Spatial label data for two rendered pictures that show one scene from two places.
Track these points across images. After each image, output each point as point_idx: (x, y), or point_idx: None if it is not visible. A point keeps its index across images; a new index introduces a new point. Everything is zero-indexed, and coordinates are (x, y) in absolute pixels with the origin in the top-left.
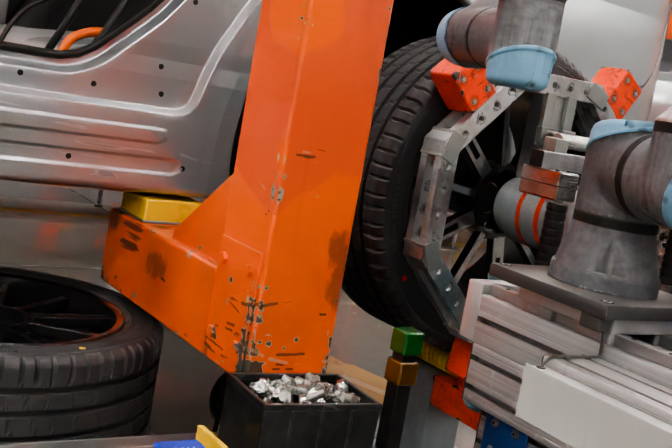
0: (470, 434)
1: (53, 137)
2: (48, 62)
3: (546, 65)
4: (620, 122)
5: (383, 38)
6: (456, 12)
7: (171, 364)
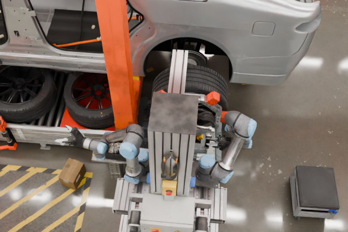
0: (259, 100)
1: (101, 68)
2: (98, 53)
3: (99, 159)
4: None
5: (129, 99)
6: (104, 133)
7: (195, 47)
